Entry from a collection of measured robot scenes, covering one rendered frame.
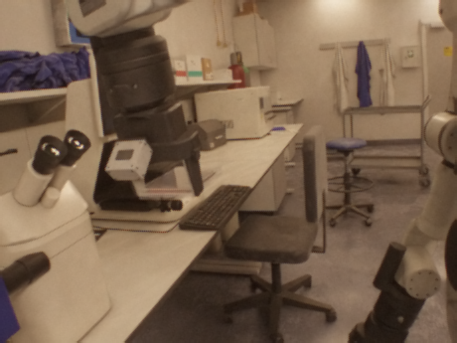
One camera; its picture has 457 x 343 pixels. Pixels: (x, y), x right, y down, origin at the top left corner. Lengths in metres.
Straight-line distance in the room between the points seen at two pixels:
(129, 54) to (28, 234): 0.34
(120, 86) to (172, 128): 0.08
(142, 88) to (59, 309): 0.42
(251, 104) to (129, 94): 2.40
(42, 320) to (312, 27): 6.03
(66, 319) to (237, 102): 2.37
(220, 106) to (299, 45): 3.63
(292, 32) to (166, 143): 5.94
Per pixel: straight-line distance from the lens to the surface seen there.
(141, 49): 0.40
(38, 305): 0.66
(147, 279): 0.86
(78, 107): 1.29
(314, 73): 6.23
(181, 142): 0.42
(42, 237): 0.62
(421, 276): 0.67
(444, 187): 0.65
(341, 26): 6.28
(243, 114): 2.80
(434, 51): 6.39
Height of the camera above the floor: 1.17
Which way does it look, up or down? 13 degrees down
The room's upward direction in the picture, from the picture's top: 6 degrees counter-clockwise
